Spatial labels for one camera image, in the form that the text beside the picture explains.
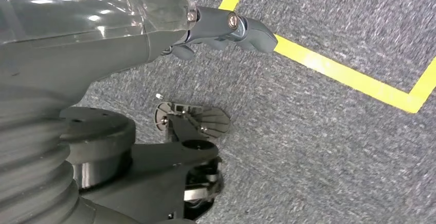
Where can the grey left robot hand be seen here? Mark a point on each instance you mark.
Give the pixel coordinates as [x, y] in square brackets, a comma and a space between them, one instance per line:
[85, 42]

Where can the black round robot joint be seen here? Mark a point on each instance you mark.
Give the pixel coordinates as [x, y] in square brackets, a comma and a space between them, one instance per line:
[98, 130]

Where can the yellow floor tape square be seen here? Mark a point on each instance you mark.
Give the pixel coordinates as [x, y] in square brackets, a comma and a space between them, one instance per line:
[340, 72]

